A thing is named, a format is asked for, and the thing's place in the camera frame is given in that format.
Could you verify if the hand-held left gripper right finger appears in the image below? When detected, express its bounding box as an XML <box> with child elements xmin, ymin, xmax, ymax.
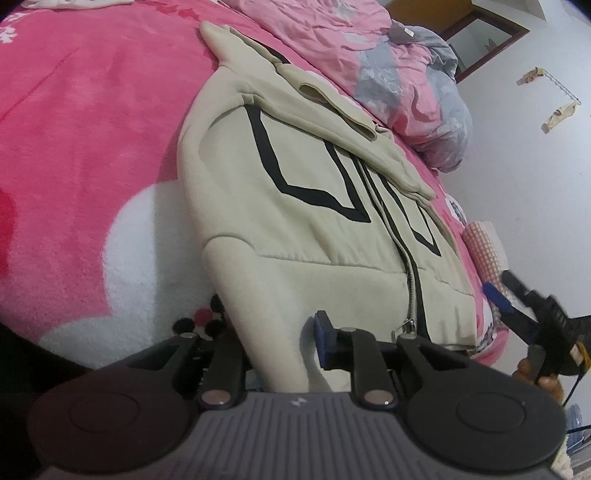
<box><xmin>315</xmin><ymin>311</ymin><xmax>462</xmax><ymax>409</ymax></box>

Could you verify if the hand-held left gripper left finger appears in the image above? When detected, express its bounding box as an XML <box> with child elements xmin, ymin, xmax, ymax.
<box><xmin>126</xmin><ymin>330</ymin><xmax>247</xmax><ymax>409</ymax></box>

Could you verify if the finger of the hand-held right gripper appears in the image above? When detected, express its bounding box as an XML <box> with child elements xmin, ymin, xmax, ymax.
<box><xmin>482</xmin><ymin>282</ymin><xmax>539</xmax><ymax>344</ymax></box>
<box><xmin>502</xmin><ymin>270</ymin><xmax>561</xmax><ymax>319</ymax></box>

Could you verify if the beige zip jacket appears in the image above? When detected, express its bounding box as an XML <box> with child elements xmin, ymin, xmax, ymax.
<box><xmin>178</xmin><ymin>21</ymin><xmax>478</xmax><ymax>393</ymax></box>

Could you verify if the person's right hand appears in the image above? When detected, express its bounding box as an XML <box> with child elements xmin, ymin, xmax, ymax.
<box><xmin>517</xmin><ymin>359</ymin><xmax>561</xmax><ymax>393</ymax></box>

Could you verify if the pink checked cloth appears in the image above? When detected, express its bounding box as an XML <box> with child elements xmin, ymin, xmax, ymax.
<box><xmin>463</xmin><ymin>222</ymin><xmax>506</xmax><ymax>282</ymax></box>

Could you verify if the pink grey floral duvet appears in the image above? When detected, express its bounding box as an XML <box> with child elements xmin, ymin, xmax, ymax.
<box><xmin>222</xmin><ymin>0</ymin><xmax>472</xmax><ymax>172</ymax></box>

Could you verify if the pink floral blanket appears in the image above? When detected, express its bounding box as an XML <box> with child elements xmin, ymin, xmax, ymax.
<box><xmin>0</xmin><ymin>0</ymin><xmax>509</xmax><ymax>365</ymax></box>

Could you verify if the brown wooden door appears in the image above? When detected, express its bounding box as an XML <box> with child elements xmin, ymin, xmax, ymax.
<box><xmin>385</xmin><ymin>0</ymin><xmax>476</xmax><ymax>28</ymax></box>

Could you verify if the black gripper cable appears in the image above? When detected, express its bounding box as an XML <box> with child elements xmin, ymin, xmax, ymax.
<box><xmin>561</xmin><ymin>369</ymin><xmax>591</xmax><ymax>437</ymax></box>

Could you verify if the white wall hook rack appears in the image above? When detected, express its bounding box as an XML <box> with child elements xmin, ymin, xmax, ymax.
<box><xmin>517</xmin><ymin>67</ymin><xmax>580</xmax><ymax>134</ymax></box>

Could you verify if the dark brown door frame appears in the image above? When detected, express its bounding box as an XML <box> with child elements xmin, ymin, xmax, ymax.
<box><xmin>441</xmin><ymin>4</ymin><xmax>531</xmax><ymax>84</ymax></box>

